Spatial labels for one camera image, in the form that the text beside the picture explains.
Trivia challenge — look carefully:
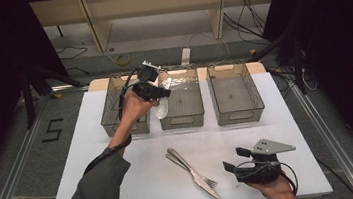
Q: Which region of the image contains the hand-held gripper black cable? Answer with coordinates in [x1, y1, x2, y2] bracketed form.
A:
[232, 155, 300, 199]
[72, 67, 153, 175]

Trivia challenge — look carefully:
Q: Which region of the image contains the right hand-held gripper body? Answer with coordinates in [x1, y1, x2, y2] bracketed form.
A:
[231, 134, 300, 187]

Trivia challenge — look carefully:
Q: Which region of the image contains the beige wooden shelf unit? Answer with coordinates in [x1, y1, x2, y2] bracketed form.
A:
[30, 0, 286, 61]

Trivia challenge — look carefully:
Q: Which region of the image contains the person's left hand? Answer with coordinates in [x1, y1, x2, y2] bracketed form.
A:
[114, 88, 164, 145]

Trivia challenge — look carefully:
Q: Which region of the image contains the thin black floor cable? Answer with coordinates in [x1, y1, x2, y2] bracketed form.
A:
[56, 43, 91, 79]

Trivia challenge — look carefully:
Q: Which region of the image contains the left hand-held gripper black cable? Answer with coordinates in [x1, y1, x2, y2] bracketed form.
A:
[72, 67, 153, 175]

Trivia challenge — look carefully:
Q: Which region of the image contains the right hand-held gripper black cable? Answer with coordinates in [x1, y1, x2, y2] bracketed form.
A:
[232, 155, 300, 199]

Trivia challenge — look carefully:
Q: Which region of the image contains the white floor cable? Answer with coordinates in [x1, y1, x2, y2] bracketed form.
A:
[186, 27, 233, 70]

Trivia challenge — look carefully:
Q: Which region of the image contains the yellow cable coil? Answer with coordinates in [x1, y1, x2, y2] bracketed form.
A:
[113, 52, 133, 68]

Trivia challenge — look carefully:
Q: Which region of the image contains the person's right hand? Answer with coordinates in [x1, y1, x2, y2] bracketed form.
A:
[245, 174, 299, 199]

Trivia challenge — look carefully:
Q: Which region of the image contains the metal table knife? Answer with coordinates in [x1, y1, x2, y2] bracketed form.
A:
[166, 142, 223, 199]

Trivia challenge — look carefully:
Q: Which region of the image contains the clear grey plastic bin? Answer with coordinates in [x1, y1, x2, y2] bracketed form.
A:
[94, 70, 156, 140]
[205, 58, 268, 129]
[153, 62, 207, 132]

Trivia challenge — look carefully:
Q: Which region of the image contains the bundle of black cables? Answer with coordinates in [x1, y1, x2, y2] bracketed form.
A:
[222, 0, 269, 46]

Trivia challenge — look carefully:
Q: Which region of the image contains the white power strip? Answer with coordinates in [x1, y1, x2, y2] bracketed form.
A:
[179, 47, 193, 67]

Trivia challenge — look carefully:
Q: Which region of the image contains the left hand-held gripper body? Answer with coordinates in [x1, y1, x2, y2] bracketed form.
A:
[128, 59, 165, 102]

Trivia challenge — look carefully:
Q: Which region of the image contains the black metal stand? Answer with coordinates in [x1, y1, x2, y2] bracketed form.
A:
[245, 24, 310, 101]
[17, 56, 90, 131]

